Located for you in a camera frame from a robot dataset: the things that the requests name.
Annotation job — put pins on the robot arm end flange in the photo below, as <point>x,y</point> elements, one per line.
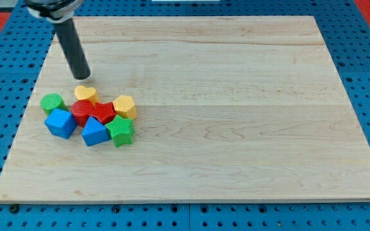
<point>54,11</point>

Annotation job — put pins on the wooden board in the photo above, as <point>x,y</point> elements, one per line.
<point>229,110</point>

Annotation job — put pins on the yellow hexagon block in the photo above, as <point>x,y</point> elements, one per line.
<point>125,107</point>

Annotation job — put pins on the green star block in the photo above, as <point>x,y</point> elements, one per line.
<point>121,131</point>

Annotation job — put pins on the red star block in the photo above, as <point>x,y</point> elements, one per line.
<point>103,112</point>

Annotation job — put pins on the blue triangle block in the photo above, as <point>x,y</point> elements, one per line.
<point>94,132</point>

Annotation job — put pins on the red cylinder block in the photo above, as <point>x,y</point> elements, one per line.
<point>81,110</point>

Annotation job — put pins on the yellow heart block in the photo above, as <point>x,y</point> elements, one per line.
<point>89,93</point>

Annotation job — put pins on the blue cube block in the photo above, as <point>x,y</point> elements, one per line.
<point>61,123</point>

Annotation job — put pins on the green cylinder block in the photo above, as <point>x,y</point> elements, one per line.
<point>52,101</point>

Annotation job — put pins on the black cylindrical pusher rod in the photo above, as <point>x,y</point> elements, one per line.
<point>72,48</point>

